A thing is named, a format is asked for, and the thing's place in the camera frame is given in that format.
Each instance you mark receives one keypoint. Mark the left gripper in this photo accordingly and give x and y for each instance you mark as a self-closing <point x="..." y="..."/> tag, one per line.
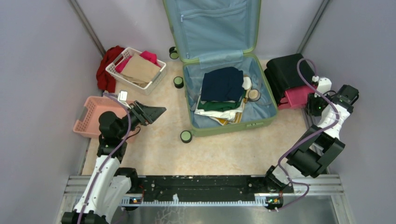
<point x="139" y="112"/>

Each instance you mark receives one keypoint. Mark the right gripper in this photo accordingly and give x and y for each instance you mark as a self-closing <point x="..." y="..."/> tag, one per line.
<point x="311" y="105"/>

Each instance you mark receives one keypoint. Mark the black and pink storage stack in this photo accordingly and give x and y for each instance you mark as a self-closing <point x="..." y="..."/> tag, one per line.
<point x="289" y="90"/>

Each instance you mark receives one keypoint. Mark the green hard-shell suitcase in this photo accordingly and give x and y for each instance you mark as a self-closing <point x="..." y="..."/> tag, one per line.
<point x="214" y="34"/>

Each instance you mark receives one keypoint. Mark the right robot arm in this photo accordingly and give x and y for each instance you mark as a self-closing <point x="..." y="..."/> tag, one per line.
<point x="321" y="145"/>

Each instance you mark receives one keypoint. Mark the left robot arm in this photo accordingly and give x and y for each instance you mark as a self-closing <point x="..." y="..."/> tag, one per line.
<point x="109" y="182"/>

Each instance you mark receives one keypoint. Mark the white plastic basket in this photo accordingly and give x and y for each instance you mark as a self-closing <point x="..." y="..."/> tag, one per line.
<point x="124" y="55"/>

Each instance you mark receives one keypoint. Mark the tan folded cloth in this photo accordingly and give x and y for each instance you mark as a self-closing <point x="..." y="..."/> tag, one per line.
<point x="139" y="71"/>

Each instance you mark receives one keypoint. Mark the red cloth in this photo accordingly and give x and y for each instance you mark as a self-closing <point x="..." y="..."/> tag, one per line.
<point x="105" y="81"/>

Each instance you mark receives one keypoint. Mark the magenta cloth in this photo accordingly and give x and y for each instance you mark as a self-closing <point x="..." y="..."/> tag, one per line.
<point x="145" y="55"/>

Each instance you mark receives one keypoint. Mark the pink plastic basket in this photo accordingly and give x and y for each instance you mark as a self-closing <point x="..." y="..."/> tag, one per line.
<point x="87" y="125"/>

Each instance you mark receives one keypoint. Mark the green folded garment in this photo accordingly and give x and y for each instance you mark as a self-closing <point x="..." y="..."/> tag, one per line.
<point x="220" y="106"/>

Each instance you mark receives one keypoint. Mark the navy blue folded garment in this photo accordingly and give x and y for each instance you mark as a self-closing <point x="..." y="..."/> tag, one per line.
<point x="222" y="85"/>

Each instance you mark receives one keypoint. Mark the white folded garment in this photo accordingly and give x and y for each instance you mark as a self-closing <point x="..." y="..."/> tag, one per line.
<point x="229" y="115"/>

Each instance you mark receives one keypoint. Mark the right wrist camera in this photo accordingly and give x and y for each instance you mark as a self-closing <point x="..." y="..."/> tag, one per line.
<point x="322" y="84"/>

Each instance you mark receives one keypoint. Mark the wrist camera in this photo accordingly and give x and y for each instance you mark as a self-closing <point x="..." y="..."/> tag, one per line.
<point x="322" y="84"/>
<point x="122" y="96"/>

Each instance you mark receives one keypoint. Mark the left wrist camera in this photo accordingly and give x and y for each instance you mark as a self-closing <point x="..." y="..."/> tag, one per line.
<point x="122" y="96"/>

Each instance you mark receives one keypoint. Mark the right aluminium corner post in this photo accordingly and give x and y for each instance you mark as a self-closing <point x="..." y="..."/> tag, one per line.
<point x="318" y="15"/>

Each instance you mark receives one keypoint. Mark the aluminium corner post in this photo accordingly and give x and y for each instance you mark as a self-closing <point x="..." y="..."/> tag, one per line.
<point x="318" y="15"/>
<point x="87" y="26"/>

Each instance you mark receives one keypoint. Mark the left aluminium corner post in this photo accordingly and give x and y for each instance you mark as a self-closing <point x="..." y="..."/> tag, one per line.
<point x="87" y="26"/>

